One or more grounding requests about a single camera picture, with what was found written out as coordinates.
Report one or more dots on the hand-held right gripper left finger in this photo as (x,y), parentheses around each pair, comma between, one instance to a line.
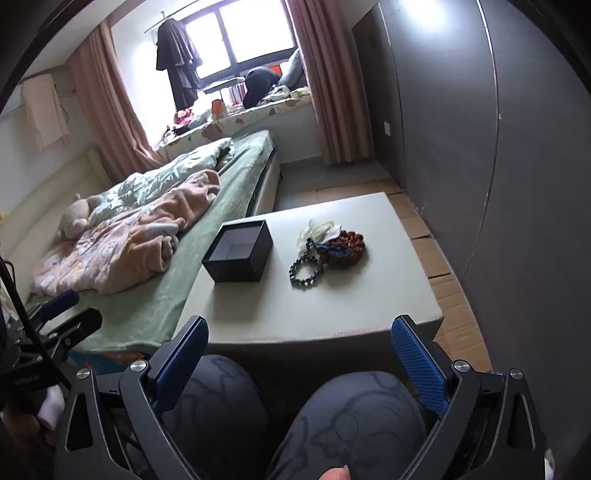
(182,355)

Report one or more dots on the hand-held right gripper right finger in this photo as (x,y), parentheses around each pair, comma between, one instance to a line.
(418,364)

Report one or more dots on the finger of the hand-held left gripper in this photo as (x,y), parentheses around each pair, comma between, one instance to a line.
(60,300)
(78,325)

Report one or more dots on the black jewelry box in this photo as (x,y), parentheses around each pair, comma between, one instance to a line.
(240,272)

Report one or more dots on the person's right hand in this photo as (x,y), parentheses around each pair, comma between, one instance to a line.
(337,474)

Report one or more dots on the person's left leg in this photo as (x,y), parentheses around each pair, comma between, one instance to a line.
(212,415)

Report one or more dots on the person's leg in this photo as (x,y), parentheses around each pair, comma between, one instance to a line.
(360,424)
(212,415)

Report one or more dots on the pink fleece blanket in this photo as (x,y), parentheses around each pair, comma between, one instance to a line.
(115,244)

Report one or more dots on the white low table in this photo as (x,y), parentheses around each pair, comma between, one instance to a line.
(369,300)

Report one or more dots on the person's right leg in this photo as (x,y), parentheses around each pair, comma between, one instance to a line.
(360,424)

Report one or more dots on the beige plush toy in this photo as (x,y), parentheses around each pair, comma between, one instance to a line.
(74,214)

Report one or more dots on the flattened cardboard sheets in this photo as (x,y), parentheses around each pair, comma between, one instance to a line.
(443,277)

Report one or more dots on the bed with green sheet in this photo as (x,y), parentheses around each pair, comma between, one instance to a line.
(240,184)

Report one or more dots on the green floral quilt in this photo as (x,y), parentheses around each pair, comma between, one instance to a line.
(184,161)

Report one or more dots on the beige hanging towel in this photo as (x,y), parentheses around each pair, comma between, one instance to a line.
(44,110)

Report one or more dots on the pink curtain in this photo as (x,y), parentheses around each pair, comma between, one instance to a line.
(115,106)
(332,92)

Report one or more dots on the pink toy pile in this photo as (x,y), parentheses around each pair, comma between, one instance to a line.
(183,121)

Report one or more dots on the orange white paper bag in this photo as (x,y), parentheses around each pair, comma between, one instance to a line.
(219,108)

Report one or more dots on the printed window seat cushion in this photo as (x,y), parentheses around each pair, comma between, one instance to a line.
(258,113)

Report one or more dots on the hanging dark clothes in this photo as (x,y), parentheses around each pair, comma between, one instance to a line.
(180,60)

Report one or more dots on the dark bag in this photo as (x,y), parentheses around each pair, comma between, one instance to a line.
(258,85)

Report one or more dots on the grey pillow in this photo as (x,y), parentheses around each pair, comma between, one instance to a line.
(293,69)

